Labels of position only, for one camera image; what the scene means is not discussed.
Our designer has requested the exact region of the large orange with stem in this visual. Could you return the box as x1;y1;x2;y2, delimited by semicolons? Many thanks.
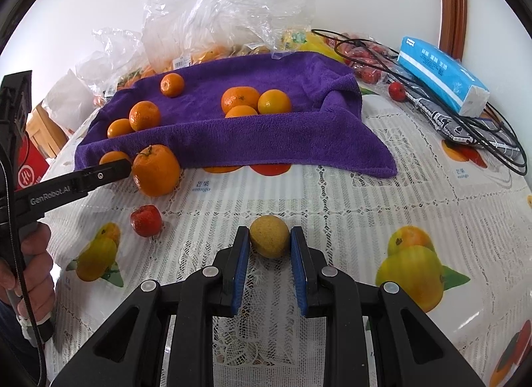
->
132;144;180;198

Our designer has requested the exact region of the small red tomato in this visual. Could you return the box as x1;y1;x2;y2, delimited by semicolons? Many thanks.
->
130;204;162;237

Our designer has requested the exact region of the small orange mandarin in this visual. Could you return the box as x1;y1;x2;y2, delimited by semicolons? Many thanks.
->
257;90;292;115
160;73;185;98

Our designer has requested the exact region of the large orange mandarin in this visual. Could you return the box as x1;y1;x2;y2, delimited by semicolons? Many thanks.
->
220;86;260;114

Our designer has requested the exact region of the small yellow-brown fruit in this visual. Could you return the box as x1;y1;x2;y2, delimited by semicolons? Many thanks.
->
250;215;290;259

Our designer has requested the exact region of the bag of red fruits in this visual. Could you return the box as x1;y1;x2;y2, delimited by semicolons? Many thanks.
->
324;33;399;85

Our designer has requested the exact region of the person's left hand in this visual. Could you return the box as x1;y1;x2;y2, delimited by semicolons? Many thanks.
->
0;222;55;322

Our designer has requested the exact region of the red paper bag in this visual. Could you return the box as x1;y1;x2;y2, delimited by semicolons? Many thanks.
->
16;133;49;190

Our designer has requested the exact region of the wooden chair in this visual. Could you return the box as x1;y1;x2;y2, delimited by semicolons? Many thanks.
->
26;103;67;159

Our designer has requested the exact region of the white plastic bag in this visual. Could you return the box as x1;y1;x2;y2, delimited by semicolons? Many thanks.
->
42;70;96;135

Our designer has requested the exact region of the plastic bag of oranges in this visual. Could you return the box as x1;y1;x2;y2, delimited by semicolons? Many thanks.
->
75;27;149;98

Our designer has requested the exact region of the purple towel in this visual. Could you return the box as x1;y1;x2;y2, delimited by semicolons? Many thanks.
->
75;52;397;178

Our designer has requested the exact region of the plastic bag of kumquats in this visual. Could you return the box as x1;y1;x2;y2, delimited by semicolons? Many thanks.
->
142;0;316;73

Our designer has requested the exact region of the grey checked cloth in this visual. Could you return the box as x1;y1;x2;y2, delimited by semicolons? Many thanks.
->
406;87;522;161

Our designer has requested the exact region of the yellow snack package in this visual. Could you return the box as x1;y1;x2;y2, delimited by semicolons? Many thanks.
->
280;29;345;64

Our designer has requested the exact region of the red cherry tomato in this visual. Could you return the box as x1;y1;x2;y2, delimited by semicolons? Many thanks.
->
388;82;407;102

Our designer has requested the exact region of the blue tissue pack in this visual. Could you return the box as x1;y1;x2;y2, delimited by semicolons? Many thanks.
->
398;36;490;117

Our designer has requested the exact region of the black cable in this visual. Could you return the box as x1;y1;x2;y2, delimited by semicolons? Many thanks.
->
310;27;529;176

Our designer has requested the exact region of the brown door frame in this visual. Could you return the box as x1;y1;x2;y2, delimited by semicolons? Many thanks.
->
438;0;467;61

